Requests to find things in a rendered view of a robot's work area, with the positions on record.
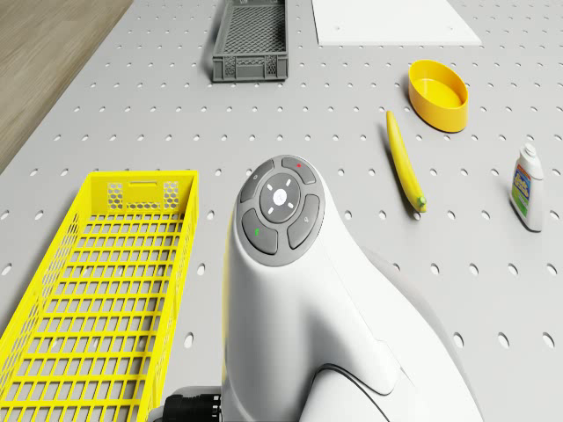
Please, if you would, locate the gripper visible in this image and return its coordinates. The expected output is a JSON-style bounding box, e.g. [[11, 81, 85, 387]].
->
[[146, 385, 223, 422]]

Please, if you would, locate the yellow basket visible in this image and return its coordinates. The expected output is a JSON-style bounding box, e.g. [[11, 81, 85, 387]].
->
[[0, 170, 201, 422]]

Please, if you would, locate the banana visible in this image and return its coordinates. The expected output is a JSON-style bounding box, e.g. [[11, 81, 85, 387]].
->
[[385, 110, 428, 215]]

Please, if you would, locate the dark grey basket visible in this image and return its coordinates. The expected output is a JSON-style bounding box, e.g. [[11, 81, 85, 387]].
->
[[211, 0, 290, 84]]

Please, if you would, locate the yellow bowl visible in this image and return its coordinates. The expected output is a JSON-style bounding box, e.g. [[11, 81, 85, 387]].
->
[[407, 59, 470, 135]]

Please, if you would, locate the small white bottle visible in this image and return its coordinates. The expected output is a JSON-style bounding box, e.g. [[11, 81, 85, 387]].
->
[[509, 142, 545, 233]]

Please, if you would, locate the white board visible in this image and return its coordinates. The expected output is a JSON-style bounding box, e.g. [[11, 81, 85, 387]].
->
[[311, 0, 484, 47]]

